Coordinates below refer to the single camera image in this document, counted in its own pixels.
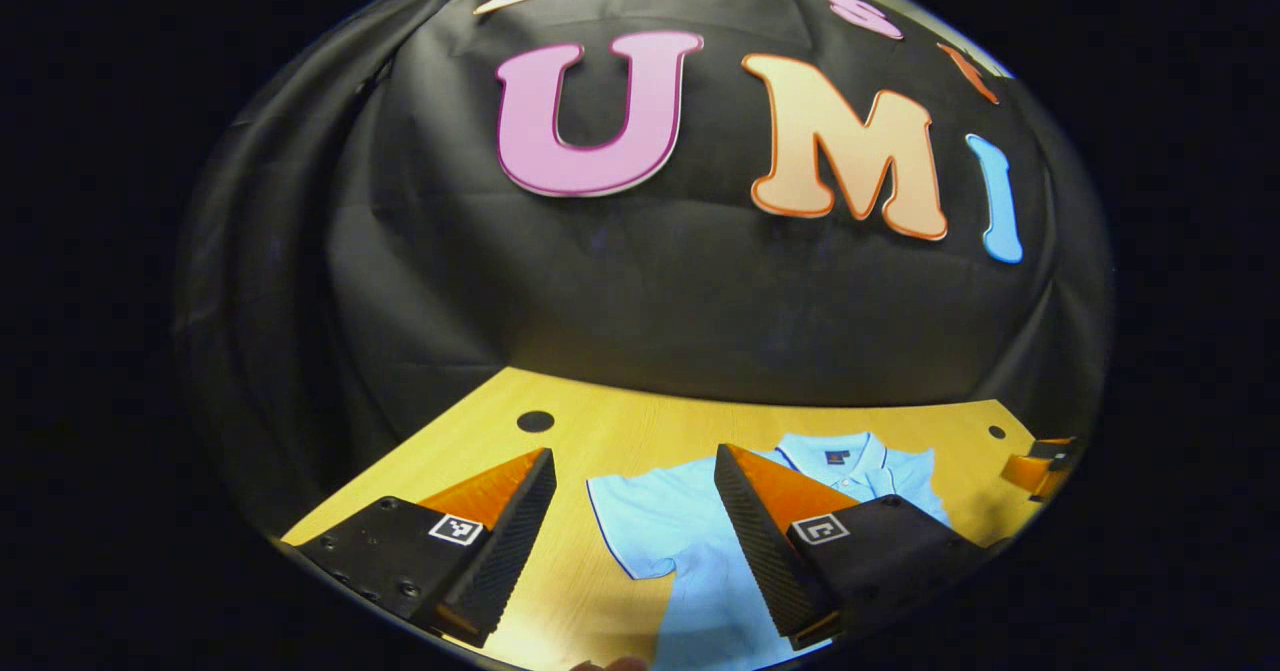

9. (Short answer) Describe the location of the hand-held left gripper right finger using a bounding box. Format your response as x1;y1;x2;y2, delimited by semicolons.
713;442;991;652

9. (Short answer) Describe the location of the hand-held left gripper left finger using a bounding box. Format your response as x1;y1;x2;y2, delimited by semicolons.
283;447;558;650

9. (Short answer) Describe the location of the light blue T-shirt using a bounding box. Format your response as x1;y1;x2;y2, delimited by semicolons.
586;431;951;671

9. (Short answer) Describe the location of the black backdrop cloth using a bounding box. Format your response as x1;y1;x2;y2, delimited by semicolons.
172;0;1114;542

